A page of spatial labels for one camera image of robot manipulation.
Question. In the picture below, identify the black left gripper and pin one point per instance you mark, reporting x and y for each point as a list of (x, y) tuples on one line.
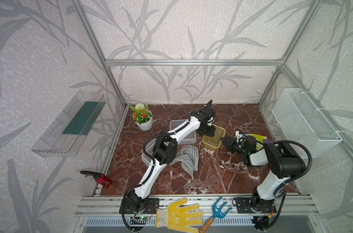
[(211, 132)]

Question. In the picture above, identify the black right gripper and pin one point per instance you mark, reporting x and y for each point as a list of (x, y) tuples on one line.
[(231, 142)]

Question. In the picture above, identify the olive yellow lunch box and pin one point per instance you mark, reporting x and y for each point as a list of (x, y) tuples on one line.
[(214, 143)]

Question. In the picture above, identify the clear plastic lunch box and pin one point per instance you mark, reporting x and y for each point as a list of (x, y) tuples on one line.
[(185, 133)]

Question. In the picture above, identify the grey striped cleaning cloth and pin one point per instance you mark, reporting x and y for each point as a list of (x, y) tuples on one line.
[(188, 156)]

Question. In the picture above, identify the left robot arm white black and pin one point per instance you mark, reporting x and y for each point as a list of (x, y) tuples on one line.
[(163, 153)]

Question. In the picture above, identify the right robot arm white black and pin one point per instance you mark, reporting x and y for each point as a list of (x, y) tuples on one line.
[(287, 160)]

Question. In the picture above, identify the green yellow cloth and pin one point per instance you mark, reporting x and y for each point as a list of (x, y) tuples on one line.
[(260, 140)]

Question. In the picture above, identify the purple pink toy shovel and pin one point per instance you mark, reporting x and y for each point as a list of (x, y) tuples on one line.
[(268, 141)]

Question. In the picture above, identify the white flower pot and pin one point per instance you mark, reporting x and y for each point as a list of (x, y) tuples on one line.
[(147, 122)]

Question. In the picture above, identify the green artificial plant with flowers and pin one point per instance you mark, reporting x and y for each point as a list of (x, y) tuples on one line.
[(138, 109)]

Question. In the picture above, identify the teal garden hand fork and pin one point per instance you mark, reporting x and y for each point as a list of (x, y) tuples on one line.
[(217, 213)]

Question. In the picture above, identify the yellow work glove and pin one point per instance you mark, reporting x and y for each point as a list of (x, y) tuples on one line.
[(180, 217)]

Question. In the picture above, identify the red black spray bottle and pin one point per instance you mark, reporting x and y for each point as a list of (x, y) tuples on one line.
[(98, 177)]

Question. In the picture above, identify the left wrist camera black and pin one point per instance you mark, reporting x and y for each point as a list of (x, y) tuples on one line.
[(206, 114)]

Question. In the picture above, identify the white wire mesh basket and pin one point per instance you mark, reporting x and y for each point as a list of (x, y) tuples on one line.
[(301, 121)]

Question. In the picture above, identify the clear acrylic wall shelf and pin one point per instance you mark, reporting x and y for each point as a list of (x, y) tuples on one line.
[(67, 133)]

